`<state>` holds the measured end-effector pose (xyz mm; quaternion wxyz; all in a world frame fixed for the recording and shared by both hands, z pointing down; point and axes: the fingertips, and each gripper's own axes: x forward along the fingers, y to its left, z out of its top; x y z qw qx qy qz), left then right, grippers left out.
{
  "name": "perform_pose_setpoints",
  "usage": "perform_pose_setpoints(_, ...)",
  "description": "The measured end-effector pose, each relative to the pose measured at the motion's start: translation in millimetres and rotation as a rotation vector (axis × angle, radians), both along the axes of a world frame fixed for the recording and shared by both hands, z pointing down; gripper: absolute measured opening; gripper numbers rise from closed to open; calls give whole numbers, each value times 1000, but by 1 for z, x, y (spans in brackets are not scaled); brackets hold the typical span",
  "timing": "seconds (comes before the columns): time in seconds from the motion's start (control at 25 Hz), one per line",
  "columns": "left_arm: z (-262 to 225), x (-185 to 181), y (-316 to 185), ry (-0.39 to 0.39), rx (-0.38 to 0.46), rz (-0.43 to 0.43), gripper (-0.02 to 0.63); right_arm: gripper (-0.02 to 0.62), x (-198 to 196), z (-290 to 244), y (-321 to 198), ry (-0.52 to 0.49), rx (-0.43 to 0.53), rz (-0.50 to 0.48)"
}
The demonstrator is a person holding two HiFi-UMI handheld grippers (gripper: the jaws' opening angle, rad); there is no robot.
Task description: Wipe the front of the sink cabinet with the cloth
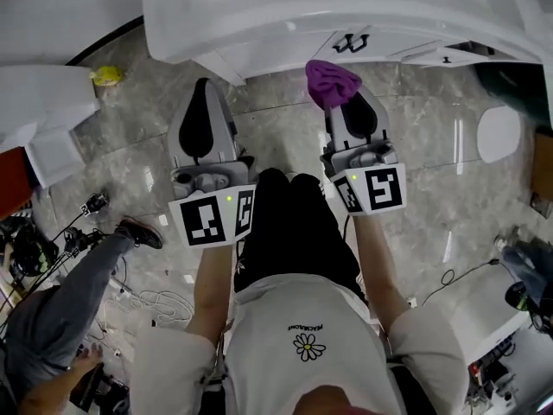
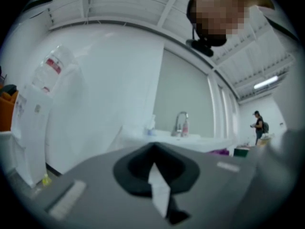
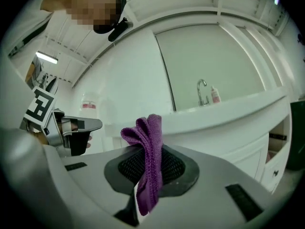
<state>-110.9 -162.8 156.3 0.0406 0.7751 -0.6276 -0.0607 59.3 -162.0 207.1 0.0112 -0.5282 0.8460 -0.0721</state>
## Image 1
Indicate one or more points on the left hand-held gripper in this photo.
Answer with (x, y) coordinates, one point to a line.
(207, 223)

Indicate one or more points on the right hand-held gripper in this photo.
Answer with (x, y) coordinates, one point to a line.
(380, 188)

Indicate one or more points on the purple cloth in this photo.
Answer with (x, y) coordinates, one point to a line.
(332, 82)

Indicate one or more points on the person's left forearm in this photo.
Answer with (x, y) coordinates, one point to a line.
(211, 292)

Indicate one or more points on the person's right forearm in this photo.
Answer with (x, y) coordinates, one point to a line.
(380, 270)

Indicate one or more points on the white vanity cabinet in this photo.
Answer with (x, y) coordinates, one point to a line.
(302, 2)

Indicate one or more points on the yellow plastic bottle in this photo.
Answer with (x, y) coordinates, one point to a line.
(107, 76)

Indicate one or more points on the black shorts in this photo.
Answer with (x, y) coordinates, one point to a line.
(294, 231)

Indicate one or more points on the white floor mat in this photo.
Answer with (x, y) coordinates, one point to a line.
(499, 134)

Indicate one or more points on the white water dispenser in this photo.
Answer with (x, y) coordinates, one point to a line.
(47, 110)

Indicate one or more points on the dark green bin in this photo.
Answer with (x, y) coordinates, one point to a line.
(514, 84)

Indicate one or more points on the cardboard box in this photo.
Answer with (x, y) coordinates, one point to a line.
(543, 167)

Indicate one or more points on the orange chair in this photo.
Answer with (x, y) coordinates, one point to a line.
(13, 180)

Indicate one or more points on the white flower print T-shirt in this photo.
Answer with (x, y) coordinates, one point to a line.
(302, 318)

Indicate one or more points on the white furniture unit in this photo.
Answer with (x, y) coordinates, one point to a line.
(484, 314)

